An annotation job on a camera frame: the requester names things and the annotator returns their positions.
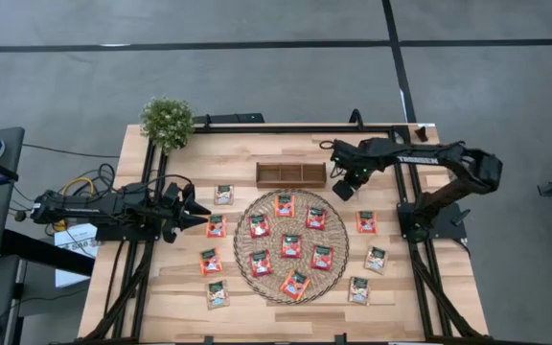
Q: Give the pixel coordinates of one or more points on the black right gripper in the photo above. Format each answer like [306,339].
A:
[350,160]

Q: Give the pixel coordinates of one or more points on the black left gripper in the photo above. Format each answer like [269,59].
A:
[173,213]

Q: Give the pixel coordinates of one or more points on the orange peach tea sachet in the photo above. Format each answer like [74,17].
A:
[284,206]
[211,261]
[295,285]
[216,226]
[366,222]

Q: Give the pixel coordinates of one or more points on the beige apple tea sachet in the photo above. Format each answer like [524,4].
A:
[223,195]
[359,291]
[376,260]
[218,294]

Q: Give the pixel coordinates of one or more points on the red strawberry tea sachet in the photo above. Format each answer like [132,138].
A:
[322,258]
[291,246]
[260,263]
[315,218]
[259,226]

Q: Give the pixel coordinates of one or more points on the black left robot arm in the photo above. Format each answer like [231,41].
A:
[84,208]

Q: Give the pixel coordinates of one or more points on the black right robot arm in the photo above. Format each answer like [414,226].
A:
[448,158]

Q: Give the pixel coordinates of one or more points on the round woven placemat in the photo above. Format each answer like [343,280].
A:
[338,239]

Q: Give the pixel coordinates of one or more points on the wooden compartment box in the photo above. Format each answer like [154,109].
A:
[269,175]

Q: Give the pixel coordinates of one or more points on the potted green plant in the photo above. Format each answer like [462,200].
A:
[167,122]

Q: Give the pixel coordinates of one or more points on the black rectangular device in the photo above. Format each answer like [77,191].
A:
[230,118]

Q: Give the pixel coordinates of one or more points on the white printed paper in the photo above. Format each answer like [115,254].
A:
[72,275]

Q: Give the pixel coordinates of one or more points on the black support beam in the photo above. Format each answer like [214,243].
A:
[46,251]

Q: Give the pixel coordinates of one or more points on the black arched bracket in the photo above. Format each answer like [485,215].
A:
[356,119]

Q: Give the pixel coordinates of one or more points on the black aluminium table frame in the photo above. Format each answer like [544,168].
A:
[295,129]

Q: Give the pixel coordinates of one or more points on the black angled bracket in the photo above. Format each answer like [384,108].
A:
[421,134]

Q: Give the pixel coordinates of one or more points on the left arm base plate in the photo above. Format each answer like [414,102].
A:
[113,235]

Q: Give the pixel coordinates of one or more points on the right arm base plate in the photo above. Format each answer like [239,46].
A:
[443,225]

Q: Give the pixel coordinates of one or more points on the black frame clamp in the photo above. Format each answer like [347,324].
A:
[207,340]
[340,339]

